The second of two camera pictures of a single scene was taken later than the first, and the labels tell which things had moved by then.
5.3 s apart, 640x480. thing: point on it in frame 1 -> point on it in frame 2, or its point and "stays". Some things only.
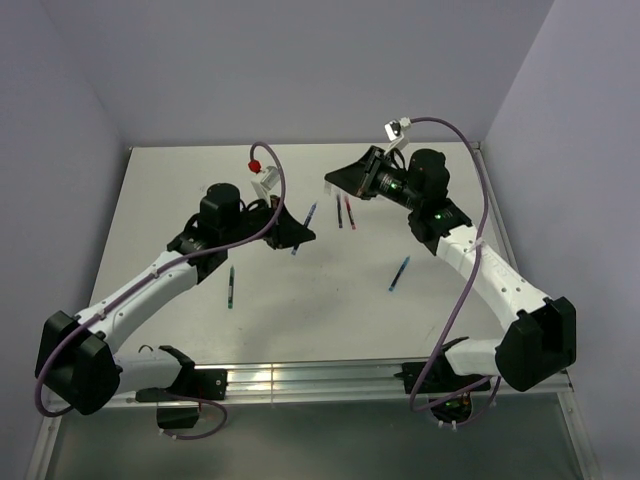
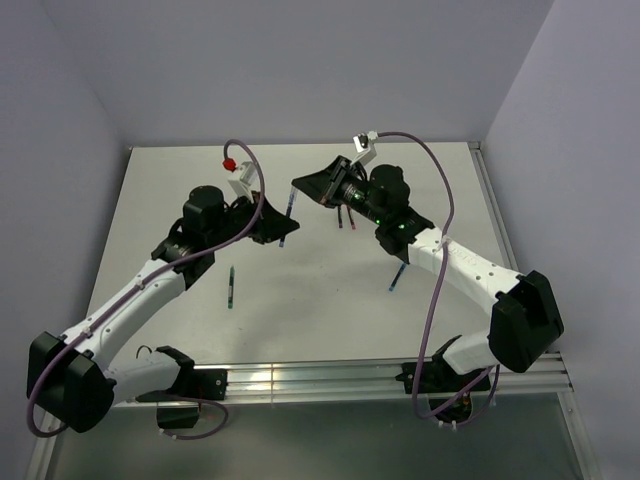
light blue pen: (403, 266) stays
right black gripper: (360, 176) -> (326, 184)
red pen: (348, 203) stays
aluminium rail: (335, 381) stays
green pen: (231, 287) stays
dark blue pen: (295, 247) -> (290, 208)
